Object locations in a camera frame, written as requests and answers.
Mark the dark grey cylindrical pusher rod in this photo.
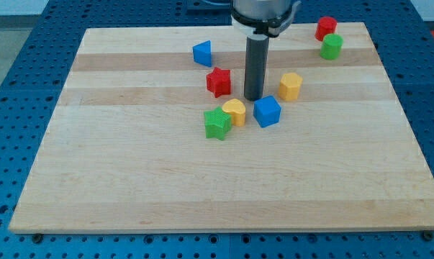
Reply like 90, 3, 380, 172
244, 37, 269, 101

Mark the yellow hexagon block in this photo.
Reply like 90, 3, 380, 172
278, 73, 303, 101

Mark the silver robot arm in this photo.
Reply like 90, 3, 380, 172
230, 0, 302, 101

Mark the red star block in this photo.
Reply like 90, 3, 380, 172
206, 67, 232, 98

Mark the blue triangle block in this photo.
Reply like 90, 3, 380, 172
192, 40, 212, 67

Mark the blue cube block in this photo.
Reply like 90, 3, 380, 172
253, 95, 281, 128

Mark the yellow heart block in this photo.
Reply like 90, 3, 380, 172
222, 99, 246, 127

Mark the red cylinder block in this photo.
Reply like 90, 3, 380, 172
315, 16, 338, 41

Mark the green cylinder block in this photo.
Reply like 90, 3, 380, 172
320, 34, 343, 60

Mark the green star block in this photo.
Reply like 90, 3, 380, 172
204, 106, 232, 140

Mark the light wooden board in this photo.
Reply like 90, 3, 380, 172
9, 22, 434, 234

